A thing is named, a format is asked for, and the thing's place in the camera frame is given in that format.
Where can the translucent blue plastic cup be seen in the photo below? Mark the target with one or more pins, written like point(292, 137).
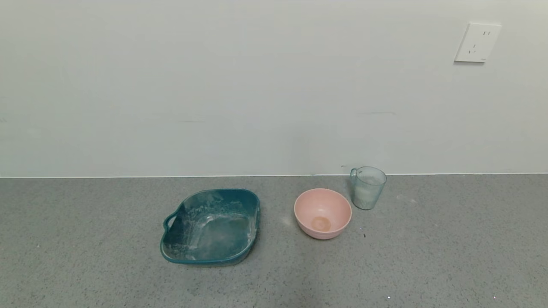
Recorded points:
point(367, 192)

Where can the pink bowl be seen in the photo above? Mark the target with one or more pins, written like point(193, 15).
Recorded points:
point(322, 214)

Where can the white wall socket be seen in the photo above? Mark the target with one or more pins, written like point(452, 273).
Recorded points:
point(477, 42)

